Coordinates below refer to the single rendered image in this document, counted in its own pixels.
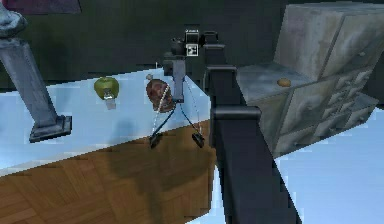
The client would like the wooden table with pale top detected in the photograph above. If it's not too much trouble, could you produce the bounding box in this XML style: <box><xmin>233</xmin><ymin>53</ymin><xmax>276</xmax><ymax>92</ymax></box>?
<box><xmin>0</xmin><ymin>67</ymin><xmax>218</xmax><ymax>224</ymax></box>

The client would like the brown potato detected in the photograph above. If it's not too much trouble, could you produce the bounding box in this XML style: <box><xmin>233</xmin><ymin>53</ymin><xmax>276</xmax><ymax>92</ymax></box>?
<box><xmin>276</xmin><ymin>77</ymin><xmax>293</xmax><ymax>88</ymax></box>

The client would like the grey stone statue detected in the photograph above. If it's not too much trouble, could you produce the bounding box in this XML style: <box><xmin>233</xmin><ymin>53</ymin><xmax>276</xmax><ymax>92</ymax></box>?
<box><xmin>0</xmin><ymin>0</ymin><xmax>73</xmax><ymax>144</ymax></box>

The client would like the green apple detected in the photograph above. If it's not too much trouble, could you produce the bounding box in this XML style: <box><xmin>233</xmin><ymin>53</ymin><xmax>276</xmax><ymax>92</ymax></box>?
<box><xmin>93</xmin><ymin>76</ymin><xmax>120</xmax><ymax>101</ymax></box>

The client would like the small grey shaker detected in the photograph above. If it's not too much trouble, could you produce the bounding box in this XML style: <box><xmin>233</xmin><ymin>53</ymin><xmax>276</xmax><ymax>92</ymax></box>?
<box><xmin>102</xmin><ymin>87</ymin><xmax>117</xmax><ymax>111</ymax></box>

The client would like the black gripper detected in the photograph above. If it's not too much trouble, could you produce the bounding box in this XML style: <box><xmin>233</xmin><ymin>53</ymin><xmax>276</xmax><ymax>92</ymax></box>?
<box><xmin>148</xmin><ymin>36</ymin><xmax>206</xmax><ymax>150</ymax></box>

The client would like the grey chest of drawers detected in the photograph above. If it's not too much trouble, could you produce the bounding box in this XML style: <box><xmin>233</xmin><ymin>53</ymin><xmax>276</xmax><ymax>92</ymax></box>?
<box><xmin>235</xmin><ymin>1</ymin><xmax>384</xmax><ymax>160</ymax></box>

